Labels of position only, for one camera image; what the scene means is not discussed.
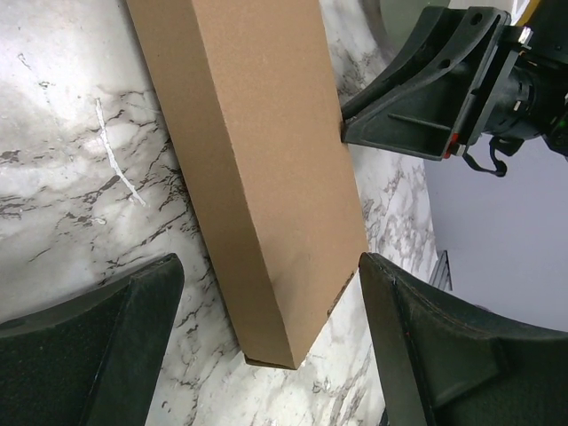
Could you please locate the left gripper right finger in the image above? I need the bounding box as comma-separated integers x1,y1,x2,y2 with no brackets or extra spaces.
359,253,567,425

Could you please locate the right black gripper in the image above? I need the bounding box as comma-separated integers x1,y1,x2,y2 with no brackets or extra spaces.
342,6,533,161

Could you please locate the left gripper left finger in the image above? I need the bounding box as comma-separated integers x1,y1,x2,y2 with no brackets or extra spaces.
1,254,185,425

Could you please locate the brown cardboard box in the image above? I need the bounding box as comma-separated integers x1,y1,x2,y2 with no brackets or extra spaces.
128,1,367,369

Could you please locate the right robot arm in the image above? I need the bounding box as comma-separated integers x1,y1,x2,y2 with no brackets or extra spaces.
342,1,567,178

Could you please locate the white cylinder with coloured base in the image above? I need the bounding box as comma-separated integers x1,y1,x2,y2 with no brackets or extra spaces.
359,0,449,63

